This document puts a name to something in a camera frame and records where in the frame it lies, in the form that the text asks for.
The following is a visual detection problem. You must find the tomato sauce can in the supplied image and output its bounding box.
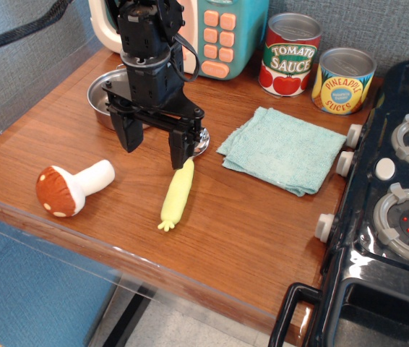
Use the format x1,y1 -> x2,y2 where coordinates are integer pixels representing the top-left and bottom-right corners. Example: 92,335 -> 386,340
259,12 -> 322,97

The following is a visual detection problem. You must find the folded light blue cloth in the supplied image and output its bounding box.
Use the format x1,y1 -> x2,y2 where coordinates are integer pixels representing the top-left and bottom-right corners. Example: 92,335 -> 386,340
217,107 -> 346,197

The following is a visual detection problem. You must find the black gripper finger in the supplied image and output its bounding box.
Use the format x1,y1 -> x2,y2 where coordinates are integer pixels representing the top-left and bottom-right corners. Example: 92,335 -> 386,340
168,129 -> 194,170
110,110 -> 144,153

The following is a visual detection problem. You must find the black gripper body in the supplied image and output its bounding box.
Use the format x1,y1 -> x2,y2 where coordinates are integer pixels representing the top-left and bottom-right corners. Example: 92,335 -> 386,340
102,53 -> 205,144

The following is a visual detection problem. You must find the black toy stove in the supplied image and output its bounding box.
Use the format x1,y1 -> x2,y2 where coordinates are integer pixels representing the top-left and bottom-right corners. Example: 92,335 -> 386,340
270,61 -> 409,346

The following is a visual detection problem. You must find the brown white plush mushroom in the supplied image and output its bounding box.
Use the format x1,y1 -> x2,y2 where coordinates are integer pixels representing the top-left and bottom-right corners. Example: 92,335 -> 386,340
35,160 -> 115,218

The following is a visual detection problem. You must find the teal toy microwave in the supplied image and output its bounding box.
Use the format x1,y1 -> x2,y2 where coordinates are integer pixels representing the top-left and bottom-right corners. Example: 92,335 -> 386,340
89,1 -> 268,82

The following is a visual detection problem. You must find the pineapple slices can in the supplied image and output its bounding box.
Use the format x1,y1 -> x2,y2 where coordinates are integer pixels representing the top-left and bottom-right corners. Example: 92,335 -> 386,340
311,47 -> 376,115

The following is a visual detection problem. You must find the black braided cable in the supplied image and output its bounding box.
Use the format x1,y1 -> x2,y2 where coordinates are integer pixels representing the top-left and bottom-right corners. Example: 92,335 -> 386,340
0,0 -> 75,51

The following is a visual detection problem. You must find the small metal pot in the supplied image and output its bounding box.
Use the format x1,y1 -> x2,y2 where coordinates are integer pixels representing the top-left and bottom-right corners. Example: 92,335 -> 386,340
87,64 -> 127,131

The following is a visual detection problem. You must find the spoon with yellow-green handle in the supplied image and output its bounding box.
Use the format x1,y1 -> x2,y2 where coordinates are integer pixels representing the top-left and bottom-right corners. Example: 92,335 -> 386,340
158,128 -> 210,232

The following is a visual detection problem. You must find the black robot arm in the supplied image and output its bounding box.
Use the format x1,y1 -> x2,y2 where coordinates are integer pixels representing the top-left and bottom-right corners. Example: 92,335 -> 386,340
102,1 -> 205,169

